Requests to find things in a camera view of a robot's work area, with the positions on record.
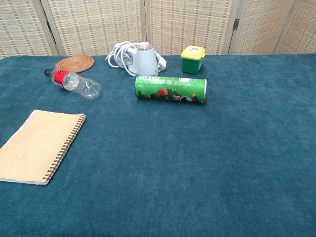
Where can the white handheld garment steamer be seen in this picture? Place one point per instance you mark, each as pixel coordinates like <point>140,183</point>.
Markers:
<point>145,61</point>

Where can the woven folding screen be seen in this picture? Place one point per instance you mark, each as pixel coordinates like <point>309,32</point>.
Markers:
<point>98,24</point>

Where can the spiral-bound paper notebook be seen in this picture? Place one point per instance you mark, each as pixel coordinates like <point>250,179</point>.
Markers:
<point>37,145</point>

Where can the clear plastic bottle red label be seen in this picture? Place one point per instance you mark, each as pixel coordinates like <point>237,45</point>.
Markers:
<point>74,84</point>

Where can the green mini bin yellow lid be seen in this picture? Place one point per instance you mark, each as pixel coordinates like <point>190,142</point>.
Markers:
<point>191,65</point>

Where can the green chip can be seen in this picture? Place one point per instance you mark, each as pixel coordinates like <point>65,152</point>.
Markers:
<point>170,89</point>

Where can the round woven rattan coaster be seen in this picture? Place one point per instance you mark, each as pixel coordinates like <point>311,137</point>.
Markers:
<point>74,63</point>

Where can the blue velvet tablecloth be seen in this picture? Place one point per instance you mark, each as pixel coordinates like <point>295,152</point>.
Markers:
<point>197,160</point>

